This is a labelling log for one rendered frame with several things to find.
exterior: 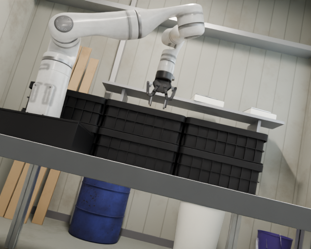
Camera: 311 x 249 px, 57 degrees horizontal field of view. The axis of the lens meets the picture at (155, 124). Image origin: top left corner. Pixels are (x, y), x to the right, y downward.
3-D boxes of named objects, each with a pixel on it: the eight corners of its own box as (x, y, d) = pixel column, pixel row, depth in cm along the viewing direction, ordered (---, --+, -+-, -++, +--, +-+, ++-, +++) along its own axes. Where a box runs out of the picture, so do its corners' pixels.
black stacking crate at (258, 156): (263, 168, 100) (269, 136, 102) (179, 148, 101) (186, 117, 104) (235, 171, 138) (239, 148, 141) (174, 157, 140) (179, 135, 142)
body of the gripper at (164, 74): (155, 67, 125) (150, 87, 123) (174, 71, 124) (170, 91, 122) (156, 73, 132) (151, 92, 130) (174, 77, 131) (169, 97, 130)
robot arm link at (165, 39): (162, 29, 133) (168, 22, 120) (180, 35, 135) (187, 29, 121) (158, 44, 134) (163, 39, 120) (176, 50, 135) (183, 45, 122)
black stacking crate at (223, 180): (259, 200, 97) (264, 165, 100) (172, 179, 99) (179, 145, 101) (231, 194, 137) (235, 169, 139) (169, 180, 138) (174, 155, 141)
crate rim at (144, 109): (185, 122, 103) (186, 115, 104) (104, 103, 105) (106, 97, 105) (178, 138, 142) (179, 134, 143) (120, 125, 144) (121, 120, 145)
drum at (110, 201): (121, 237, 312) (138, 168, 326) (113, 248, 262) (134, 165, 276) (76, 226, 316) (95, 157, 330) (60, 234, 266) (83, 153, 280)
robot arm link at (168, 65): (174, 81, 135) (176, 69, 136) (174, 72, 124) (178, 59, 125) (155, 77, 136) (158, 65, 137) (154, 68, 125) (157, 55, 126)
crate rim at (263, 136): (268, 141, 101) (270, 134, 102) (185, 122, 103) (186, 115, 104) (239, 152, 140) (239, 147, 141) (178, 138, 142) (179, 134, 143)
